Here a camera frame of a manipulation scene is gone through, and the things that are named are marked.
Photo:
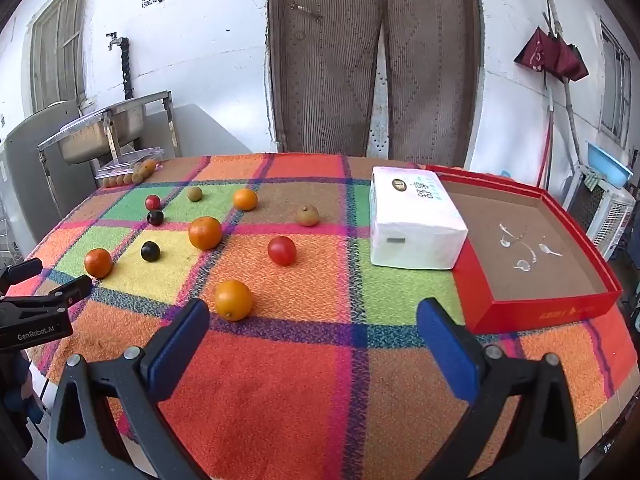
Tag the brown longan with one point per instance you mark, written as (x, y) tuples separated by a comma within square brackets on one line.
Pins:
[(307, 215), (195, 193)]

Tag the metal wall faucet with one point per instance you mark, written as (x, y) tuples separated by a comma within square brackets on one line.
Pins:
[(115, 41)]

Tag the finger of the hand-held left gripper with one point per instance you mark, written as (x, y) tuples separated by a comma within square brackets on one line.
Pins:
[(22, 270), (60, 295)]

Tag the row of small longans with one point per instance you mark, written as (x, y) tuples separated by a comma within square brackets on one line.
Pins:
[(122, 179)]

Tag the grey metal cabinet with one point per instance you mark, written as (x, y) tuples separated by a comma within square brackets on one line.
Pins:
[(30, 160)]

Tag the deep orange tangerine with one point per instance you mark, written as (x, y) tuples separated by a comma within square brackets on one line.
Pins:
[(205, 233), (98, 263)]

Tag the red cardboard box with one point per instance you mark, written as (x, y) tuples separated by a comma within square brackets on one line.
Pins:
[(550, 310)]

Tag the colourful checkered blanket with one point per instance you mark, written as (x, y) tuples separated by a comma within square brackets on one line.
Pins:
[(300, 385)]

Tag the clear plastic container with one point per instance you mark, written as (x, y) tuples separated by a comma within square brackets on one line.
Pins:
[(130, 157)]

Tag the grey board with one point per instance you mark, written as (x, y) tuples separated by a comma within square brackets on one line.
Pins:
[(210, 130)]

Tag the red dustpan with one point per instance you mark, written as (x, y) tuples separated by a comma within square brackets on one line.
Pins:
[(546, 155)]

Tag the small orange kumquat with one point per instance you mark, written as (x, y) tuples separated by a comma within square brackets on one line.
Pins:
[(147, 167)]

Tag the white tissue pack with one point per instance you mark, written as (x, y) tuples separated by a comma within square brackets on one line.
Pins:
[(415, 220)]

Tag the barred window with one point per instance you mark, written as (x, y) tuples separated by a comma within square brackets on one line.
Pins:
[(615, 85)]

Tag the maroon folded umbrella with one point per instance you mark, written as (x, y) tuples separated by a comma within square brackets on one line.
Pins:
[(545, 55)]

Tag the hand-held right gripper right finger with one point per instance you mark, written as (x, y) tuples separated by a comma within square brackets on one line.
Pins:
[(442, 345)]

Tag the small red tomato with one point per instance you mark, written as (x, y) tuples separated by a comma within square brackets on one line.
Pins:
[(153, 203)]

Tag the window with grey frame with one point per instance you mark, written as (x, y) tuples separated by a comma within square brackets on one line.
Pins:
[(55, 45)]

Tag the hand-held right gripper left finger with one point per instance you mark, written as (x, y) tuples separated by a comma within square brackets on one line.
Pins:
[(180, 340)]

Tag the white air conditioner unit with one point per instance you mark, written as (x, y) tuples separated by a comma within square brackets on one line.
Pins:
[(605, 215)]

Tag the light blue basin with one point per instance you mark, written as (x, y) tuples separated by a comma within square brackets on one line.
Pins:
[(607, 164)]

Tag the dark purple plum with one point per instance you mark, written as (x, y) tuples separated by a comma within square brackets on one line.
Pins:
[(155, 217), (150, 251)]

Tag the yellow-orange orange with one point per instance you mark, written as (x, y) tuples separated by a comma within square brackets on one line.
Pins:
[(245, 199), (233, 300)]

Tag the green checked cloth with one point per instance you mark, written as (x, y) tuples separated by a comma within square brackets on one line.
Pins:
[(592, 179)]

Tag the brown metal door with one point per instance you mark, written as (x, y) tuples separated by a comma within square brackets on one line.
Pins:
[(330, 60)]

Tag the stainless steel sink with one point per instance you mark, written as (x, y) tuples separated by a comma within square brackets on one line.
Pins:
[(100, 132)]

